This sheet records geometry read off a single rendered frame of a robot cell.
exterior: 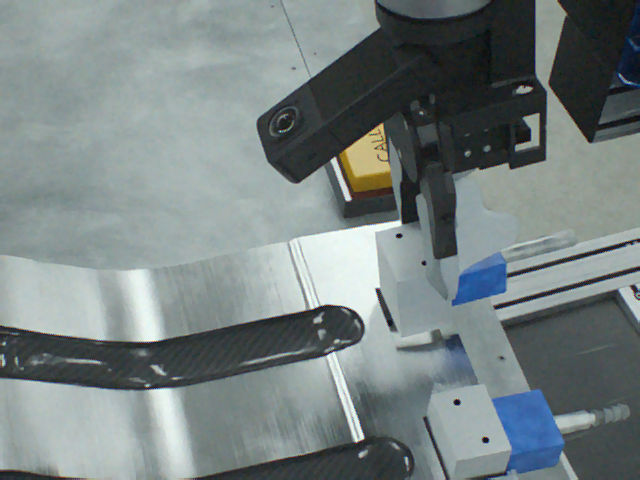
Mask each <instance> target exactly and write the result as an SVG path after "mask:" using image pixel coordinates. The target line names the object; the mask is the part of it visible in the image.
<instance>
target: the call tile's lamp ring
mask: <svg viewBox="0 0 640 480"><path fill-rule="evenodd" d="M331 163H332V166H333V169H334V171H335V174H336V176H337V179H338V183H339V185H340V188H341V191H342V193H343V196H344V198H345V202H351V200H358V199H364V198H371V197H377V196H384V195H391V194H395V193H394V188H393V187H391V188H384V189H378V190H371V191H364V192H358V193H352V192H351V189H350V187H349V184H348V180H347V178H345V175H344V173H343V170H342V167H341V165H340V162H339V159H338V156H336V157H335V158H333V159H332V160H331Z"/></svg>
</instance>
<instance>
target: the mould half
mask: <svg viewBox="0 0 640 480"><path fill-rule="evenodd" d="M397 226H401V224H400V220H398V222H392V223H385V224H379V225H373V226H366V227H360V228H354V229H348V230H340V231H334V232H328V233H321V234H315V235H309V236H302V237H297V238H294V239H292V240H290V241H287V243H281V244H275V245H270V246H263V247H258V248H253V249H248V250H242V251H237V252H232V253H227V254H221V255H216V256H212V257H207V258H201V259H196V260H191V261H186V263H180V264H174V265H169V266H164V267H157V268H151V269H144V270H128V271H116V270H98V269H89V268H81V267H73V266H66V265H59V264H53V263H47V261H41V260H34V259H28V258H22V257H15V256H8V255H0V325H4V326H9V327H15V328H21V329H26V330H32V331H38V332H45V333H51V334H58V335H67V336H74V337H84V338H92V339H103V340H116V341H150V340H159V339H167V338H173V337H178V336H184V335H189V334H194V333H199V332H205V331H210V330H215V329H219V328H225V327H230V326H234V325H238V324H244V322H248V321H253V320H257V319H262V318H268V317H272V316H277V315H282V314H288V313H294V312H299V311H306V310H310V309H314V308H316V307H318V306H321V305H327V304H330V306H344V307H348V308H350V309H352V310H354V311H355V312H357V313H358V314H359V315H360V317H361V318H362V320H363V324H364V333H363V335H362V337H361V339H360V340H359V341H358V342H357V344H356V345H354V346H352V347H350V348H347V349H345V350H342V351H337V352H334V353H331V354H329V355H327V356H321V357H316V358H311V359H306V360H300V361H295V362H291V364H286V365H280V366H276V367H271V368H267V369H261V370H257V371H252V372H248V373H242V374H238V375H233V376H229V377H224V378H219V379H214V380H209V381H204V382H199V384H194V385H189V386H183V387H177V388H170V389H161V390H113V389H101V388H90V387H81V386H71V385H63V384H53V382H44V381H34V380H23V379H9V378H0V470H2V469H12V470H21V471H27V472H32V473H37V474H44V475H52V476H64V477H76V478H90V479H105V480H183V479H190V478H196V477H201V476H207V475H211V474H216V473H220V472H225V471H230V470H234V469H239V468H243V467H248V466H253V464H257V463H261V462H267V461H271V460H275V459H279V458H283V457H289V456H293V455H297V454H301V453H307V452H311V451H316V450H321V449H325V448H331V447H336V446H341V444H346V443H352V442H355V441H358V440H360V439H363V438H366V437H371V436H376V438H378V437H386V438H392V439H395V440H398V441H399V442H401V443H402V444H404V445H405V447H406V448H407V449H408V451H410V452H411V454H412V456H413V461H414V469H413V472H412V474H411V476H410V478H408V479H407V480H445V477H444V474H443V472H442V469H441V465H440V463H439V460H438V457H437V455H436V452H435V449H434V447H433V443H432V440H431V438H429V435H428V432H427V430H426V427H425V423H424V421H423V418H422V417H424V416H426V415H427V410H428V406H430V400H431V396H432V394H435V393H440V392H445V391H451V390H456V389H461V388H467V387H473V386H478V384H480V383H479V381H478V378H477V376H476V373H475V371H474V369H473V366H472V363H470V360H469V358H468V356H467V353H466V351H465V348H464V346H463V343H462V340H461V338H460V335H459V334H453V335H451V337H452V338H451V339H445V340H439V341H434V342H428V343H423V345H417V346H412V347H406V348H400V349H396V346H395V344H394V340H393V337H392V335H391V332H390V329H389V327H387V324H386V320H385V318H384V315H383V312H382V310H381V307H380V304H379V301H378V298H377V295H376V293H375V290H374V288H379V287H380V286H379V274H378V263H377V251H376V239H375V232H376V231H380V230H384V229H389V228H393V227H397Z"/></svg>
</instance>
